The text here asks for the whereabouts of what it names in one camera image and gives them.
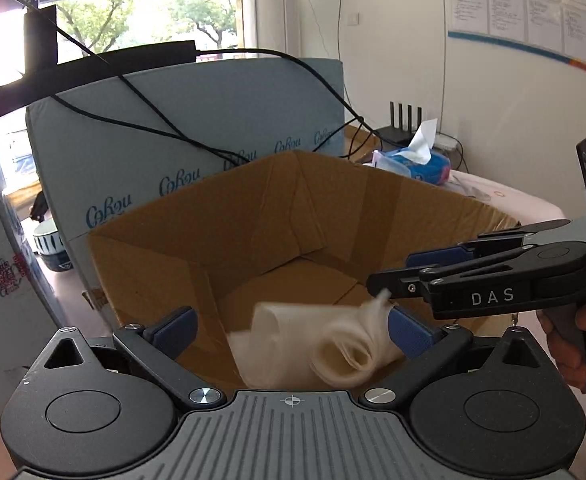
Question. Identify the black overhead bar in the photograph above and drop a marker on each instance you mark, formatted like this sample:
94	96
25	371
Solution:
123	57

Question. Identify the brown cardboard box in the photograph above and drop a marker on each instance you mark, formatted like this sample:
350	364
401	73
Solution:
253	220

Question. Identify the white wall switch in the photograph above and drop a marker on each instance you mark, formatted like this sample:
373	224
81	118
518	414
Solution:
354	18

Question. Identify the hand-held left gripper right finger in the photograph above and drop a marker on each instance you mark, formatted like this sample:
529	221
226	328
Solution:
410	335

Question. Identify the black router with antennas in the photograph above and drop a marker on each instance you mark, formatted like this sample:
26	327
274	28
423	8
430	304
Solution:
398	135

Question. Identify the white power strip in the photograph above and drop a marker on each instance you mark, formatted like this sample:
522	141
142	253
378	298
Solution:
448	142

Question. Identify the black power adapter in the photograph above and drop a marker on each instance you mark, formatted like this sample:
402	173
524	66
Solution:
40	40

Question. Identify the blue white patterned bowl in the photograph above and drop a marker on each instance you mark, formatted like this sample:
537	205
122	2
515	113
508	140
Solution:
48	242

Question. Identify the white air conditioner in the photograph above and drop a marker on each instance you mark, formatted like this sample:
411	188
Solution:
278	10

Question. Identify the blue script-print cardboard box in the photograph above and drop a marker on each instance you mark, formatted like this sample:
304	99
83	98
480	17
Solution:
273	95

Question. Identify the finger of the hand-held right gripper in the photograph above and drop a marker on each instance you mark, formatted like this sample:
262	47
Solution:
398	282
428	258

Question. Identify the white non-woven shopping bag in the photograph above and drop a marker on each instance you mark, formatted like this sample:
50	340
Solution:
283	340

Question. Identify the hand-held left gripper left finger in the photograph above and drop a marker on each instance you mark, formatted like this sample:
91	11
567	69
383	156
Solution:
175	330

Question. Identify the person's right hand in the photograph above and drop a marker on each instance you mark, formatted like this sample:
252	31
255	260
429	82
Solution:
568	355

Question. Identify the wall poster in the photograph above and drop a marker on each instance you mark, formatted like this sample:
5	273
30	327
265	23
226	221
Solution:
523	5

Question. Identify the blue tissue pack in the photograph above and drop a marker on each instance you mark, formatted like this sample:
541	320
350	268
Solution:
423	167

